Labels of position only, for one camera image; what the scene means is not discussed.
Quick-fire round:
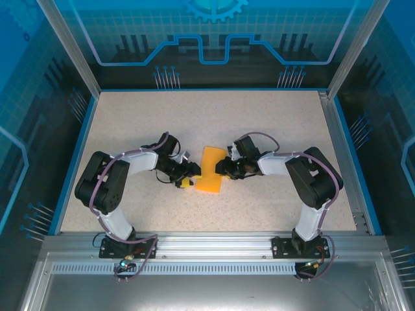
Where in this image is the aluminium frame post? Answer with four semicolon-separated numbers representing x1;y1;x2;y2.
326;0;392;98
34;0;102;97

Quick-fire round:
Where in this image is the cable connector with orange sleeve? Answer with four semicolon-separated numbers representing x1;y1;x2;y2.
302;259;327;271

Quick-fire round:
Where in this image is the slotted metal cable duct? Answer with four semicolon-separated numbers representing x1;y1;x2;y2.
51;262;300;276

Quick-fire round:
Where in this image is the blue table edge strip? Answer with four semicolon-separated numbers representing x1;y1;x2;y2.
331;95;384;236
47;95;99;236

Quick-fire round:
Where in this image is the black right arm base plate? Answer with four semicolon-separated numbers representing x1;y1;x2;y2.
271;235;329;260

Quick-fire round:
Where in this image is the blue gear print panel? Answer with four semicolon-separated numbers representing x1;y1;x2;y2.
68;0;361;91

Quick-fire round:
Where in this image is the aluminium mounting beam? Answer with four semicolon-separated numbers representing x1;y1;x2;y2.
41;231;390;259

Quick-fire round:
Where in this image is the blue grid print panel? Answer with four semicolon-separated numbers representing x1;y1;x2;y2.
337;0;415;311
0;0;95;311

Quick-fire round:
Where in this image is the steel sheet tray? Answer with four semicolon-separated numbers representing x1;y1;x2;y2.
18;252;407;311

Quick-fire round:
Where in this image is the cable connector with green light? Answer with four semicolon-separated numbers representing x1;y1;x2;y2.
117;255;136;273

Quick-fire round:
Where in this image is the aluminium side rail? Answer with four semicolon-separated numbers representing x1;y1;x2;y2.
318;90;373;236

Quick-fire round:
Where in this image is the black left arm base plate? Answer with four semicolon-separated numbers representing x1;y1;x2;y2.
98;236;159;260

